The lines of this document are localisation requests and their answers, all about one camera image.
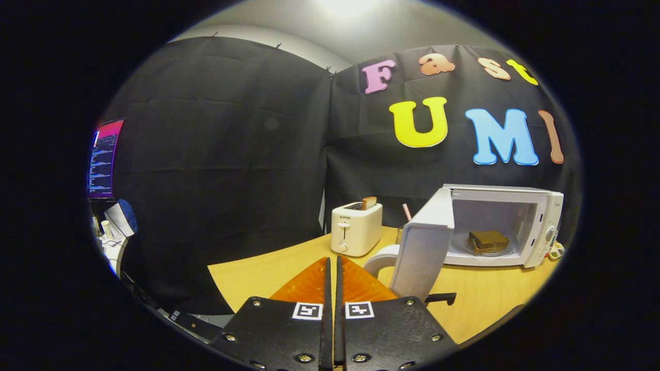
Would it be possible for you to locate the white and blue cloth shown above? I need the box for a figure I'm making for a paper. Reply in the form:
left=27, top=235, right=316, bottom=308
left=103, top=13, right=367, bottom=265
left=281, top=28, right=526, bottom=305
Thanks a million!
left=105, top=199, right=139, bottom=238

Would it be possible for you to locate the large ceiling light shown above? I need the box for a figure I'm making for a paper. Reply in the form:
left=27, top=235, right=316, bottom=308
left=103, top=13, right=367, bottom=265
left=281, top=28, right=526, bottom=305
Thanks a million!
left=315, top=0, right=382, bottom=17

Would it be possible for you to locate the computer monitor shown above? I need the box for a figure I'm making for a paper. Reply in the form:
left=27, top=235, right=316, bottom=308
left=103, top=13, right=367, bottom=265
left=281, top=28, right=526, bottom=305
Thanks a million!
left=88, top=119, right=125, bottom=200

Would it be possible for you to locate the glass microwave turntable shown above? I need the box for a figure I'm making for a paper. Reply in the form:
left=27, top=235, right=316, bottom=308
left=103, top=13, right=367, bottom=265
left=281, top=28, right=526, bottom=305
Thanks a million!
left=452, top=231, right=519, bottom=258

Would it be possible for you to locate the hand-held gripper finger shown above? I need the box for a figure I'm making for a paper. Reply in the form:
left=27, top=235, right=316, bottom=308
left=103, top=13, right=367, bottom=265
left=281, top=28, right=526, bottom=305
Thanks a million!
left=209, top=257, right=333, bottom=371
left=335, top=255, right=459, bottom=371

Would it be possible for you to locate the white microwave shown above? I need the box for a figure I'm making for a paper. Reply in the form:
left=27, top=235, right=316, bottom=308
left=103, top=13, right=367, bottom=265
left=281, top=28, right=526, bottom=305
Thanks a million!
left=364, top=184, right=564, bottom=303

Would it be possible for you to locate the brown bread lettuce sandwich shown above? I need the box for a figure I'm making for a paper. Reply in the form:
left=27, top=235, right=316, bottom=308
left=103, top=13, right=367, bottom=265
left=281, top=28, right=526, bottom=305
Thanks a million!
left=468, top=230, right=510, bottom=256

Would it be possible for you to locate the flat black device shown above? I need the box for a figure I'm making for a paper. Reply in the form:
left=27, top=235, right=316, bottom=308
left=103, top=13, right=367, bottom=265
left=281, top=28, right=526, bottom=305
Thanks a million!
left=169, top=309, right=223, bottom=342

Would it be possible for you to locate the white toaster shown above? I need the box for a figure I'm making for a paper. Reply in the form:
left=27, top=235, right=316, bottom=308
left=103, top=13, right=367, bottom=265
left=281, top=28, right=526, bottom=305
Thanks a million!
left=331, top=202, right=383, bottom=257

